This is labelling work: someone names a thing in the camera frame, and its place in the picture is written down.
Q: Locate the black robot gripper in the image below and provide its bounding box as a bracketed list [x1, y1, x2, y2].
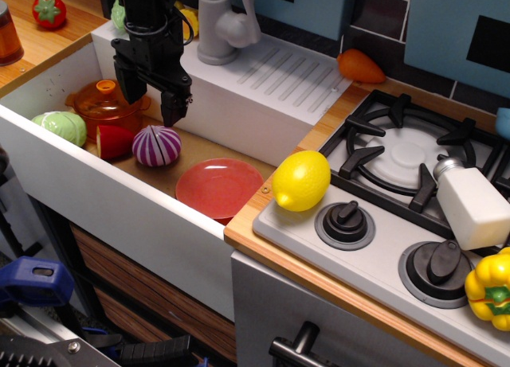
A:
[112, 0, 192, 127]

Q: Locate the yellow toy lemon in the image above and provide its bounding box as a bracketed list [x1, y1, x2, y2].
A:
[272, 150, 331, 212]

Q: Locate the red plastic plate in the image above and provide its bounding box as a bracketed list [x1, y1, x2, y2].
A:
[175, 158, 264, 225]

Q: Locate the orange transparent toy pot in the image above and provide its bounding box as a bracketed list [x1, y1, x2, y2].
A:
[65, 80, 151, 142]

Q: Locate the purple striped toy onion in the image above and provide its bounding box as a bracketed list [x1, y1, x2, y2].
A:
[131, 125, 182, 167]

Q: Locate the red toy apple half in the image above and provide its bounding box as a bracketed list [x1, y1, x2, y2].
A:
[96, 125, 135, 160]

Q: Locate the yellow toy corn piece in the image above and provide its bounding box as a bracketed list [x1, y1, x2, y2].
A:
[175, 1, 199, 41]

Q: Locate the green toy bitter gourd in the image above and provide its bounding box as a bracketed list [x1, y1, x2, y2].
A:
[110, 0, 125, 31]

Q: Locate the grey toy faucet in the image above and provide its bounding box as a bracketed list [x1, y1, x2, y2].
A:
[198, 0, 262, 65]

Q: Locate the green toy cabbage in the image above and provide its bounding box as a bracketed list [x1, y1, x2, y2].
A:
[31, 111, 87, 146]

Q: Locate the red toy tomato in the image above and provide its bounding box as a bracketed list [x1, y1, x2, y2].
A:
[32, 0, 67, 29]

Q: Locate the amber glass jar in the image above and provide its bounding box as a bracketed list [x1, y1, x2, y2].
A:
[0, 0, 24, 66]

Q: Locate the orange toy carrot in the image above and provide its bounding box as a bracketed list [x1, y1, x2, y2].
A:
[336, 49, 386, 84]

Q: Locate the black left stove knob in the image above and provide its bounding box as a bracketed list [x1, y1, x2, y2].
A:
[315, 201, 375, 251]

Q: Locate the black stove knob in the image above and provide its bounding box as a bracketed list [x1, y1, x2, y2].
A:
[315, 201, 375, 251]
[398, 240, 473, 310]

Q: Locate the black stove burner grate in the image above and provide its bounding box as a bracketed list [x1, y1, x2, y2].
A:
[320, 91, 509, 239]

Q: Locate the grey toy stove top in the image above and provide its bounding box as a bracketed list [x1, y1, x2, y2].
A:
[252, 88, 510, 367]

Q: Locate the black right stove knob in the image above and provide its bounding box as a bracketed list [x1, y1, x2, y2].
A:
[398, 240, 473, 310]

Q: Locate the white salt shaker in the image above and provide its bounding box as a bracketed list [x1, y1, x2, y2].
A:
[433, 158, 509, 250]

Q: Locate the blue object at edge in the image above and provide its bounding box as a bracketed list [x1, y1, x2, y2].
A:
[495, 107, 510, 140]

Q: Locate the yellow toy bell pepper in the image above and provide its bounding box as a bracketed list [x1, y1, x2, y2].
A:
[465, 248, 509, 332]

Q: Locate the blue clamp handle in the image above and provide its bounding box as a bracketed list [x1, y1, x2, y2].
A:
[1, 256, 74, 307]

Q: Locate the metal oven door handle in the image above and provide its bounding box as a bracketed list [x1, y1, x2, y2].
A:
[269, 321, 335, 367]

